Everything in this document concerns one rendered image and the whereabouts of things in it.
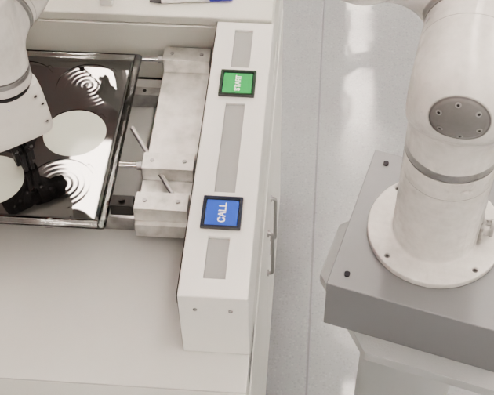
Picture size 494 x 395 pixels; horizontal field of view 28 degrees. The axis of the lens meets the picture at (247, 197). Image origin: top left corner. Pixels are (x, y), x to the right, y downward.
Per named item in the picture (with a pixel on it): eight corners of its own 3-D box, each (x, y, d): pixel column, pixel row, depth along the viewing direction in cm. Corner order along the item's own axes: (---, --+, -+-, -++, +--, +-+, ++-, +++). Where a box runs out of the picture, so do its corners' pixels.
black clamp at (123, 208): (110, 215, 147) (108, 204, 145) (113, 203, 149) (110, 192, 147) (133, 215, 147) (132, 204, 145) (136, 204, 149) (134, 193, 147)
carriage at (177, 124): (136, 236, 149) (133, 224, 146) (167, 70, 172) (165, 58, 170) (188, 239, 148) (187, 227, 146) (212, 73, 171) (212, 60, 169)
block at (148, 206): (134, 220, 147) (132, 208, 145) (138, 202, 149) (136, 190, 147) (187, 222, 146) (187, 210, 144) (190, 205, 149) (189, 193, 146)
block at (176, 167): (142, 179, 152) (140, 167, 150) (145, 163, 154) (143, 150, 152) (194, 183, 152) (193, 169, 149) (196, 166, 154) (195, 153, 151)
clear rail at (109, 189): (96, 231, 145) (95, 225, 144) (135, 58, 169) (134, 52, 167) (106, 231, 145) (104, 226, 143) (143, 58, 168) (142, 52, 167)
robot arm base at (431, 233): (506, 190, 143) (532, 103, 129) (498, 299, 132) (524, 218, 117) (376, 171, 146) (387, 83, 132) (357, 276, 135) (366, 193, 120)
